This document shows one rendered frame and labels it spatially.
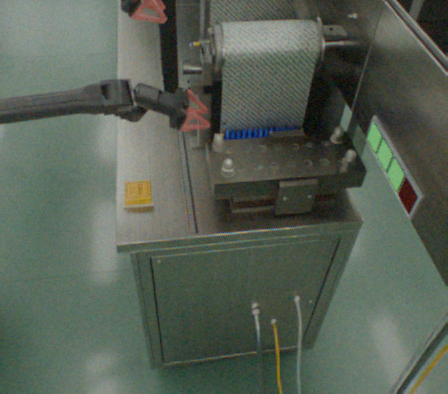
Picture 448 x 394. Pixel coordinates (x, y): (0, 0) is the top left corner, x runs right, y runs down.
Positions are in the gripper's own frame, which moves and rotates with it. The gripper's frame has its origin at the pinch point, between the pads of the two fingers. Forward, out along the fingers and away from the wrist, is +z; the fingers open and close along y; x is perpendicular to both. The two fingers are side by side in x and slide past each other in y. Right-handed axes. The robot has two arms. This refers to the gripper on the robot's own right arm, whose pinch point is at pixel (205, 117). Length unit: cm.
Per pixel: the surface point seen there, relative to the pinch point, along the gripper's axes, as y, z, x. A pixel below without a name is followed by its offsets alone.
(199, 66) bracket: -9.9, -5.1, 8.0
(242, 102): -1.6, 7.3, 7.5
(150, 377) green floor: 25, 29, -107
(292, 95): -2.1, 18.6, 14.8
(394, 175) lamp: 33, 29, 25
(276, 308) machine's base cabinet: 24, 48, -46
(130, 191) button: 9.7, -11.4, -24.3
